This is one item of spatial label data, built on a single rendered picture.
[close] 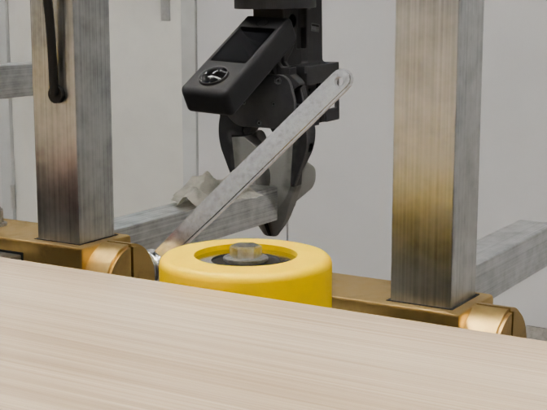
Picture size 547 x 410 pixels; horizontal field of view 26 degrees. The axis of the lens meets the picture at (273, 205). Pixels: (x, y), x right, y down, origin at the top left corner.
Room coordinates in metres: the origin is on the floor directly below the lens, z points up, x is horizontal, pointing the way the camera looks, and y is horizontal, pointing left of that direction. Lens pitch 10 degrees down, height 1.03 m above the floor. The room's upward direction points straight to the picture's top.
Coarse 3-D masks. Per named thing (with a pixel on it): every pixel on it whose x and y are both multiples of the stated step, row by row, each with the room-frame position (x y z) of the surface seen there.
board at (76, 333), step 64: (0, 320) 0.45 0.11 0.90; (64, 320) 0.45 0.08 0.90; (128, 320) 0.45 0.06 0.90; (192, 320) 0.45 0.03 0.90; (256, 320) 0.45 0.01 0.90; (320, 320) 0.45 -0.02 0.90; (384, 320) 0.45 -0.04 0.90; (0, 384) 0.37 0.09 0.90; (64, 384) 0.37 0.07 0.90; (128, 384) 0.37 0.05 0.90; (192, 384) 0.37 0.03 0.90; (256, 384) 0.37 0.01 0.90; (320, 384) 0.37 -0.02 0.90; (384, 384) 0.37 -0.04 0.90; (448, 384) 0.37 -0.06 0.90; (512, 384) 0.37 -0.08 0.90
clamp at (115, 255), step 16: (16, 224) 0.79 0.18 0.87; (32, 224) 0.79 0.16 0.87; (0, 240) 0.75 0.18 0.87; (16, 240) 0.75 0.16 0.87; (32, 240) 0.74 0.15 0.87; (48, 240) 0.74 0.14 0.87; (96, 240) 0.74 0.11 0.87; (112, 240) 0.74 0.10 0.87; (128, 240) 0.76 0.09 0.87; (32, 256) 0.74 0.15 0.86; (48, 256) 0.73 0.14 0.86; (64, 256) 0.72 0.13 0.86; (80, 256) 0.72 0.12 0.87; (96, 256) 0.72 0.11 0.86; (112, 256) 0.72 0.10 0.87; (128, 256) 0.72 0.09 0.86; (144, 256) 0.74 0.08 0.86; (112, 272) 0.71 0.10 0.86; (128, 272) 0.72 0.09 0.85; (144, 272) 0.74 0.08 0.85
